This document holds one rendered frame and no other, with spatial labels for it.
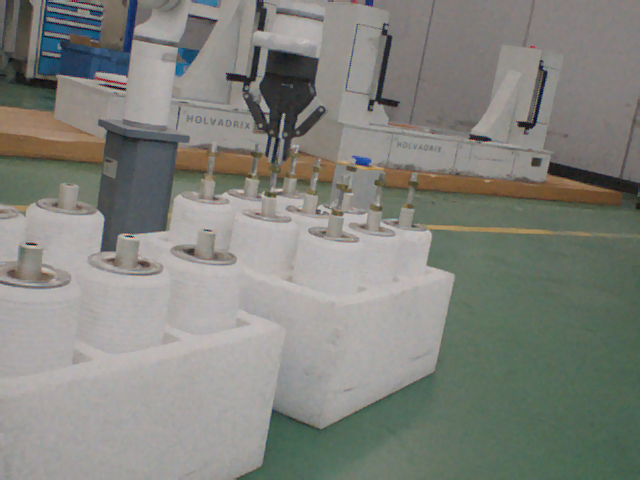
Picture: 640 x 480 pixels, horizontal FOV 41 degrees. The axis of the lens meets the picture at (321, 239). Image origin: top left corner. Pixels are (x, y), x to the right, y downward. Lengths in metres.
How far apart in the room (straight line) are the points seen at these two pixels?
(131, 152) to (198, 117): 1.79
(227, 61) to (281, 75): 2.55
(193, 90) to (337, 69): 0.73
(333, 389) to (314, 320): 0.10
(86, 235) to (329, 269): 0.33
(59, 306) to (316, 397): 0.50
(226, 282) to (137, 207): 0.87
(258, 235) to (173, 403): 0.42
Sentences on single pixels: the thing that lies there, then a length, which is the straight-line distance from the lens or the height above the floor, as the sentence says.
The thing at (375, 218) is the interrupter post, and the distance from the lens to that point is 1.32.
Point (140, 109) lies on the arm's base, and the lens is 1.80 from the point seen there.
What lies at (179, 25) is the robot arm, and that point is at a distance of 1.82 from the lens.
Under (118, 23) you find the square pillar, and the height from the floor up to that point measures 0.57.
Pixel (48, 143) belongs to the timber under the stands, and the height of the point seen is 0.06.
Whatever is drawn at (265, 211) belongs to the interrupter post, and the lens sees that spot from 1.28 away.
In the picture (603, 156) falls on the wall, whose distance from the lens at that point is 6.98.
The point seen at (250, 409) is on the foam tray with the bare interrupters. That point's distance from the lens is 1.01.
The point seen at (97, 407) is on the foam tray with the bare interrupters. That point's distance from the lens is 0.82.
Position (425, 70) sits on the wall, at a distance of 8.39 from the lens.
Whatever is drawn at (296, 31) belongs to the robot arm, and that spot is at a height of 0.52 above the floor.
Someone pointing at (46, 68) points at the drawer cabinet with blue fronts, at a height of 0.14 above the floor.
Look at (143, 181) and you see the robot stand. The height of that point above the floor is 0.20.
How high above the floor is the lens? 0.48
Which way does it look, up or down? 11 degrees down
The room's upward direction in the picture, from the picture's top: 10 degrees clockwise
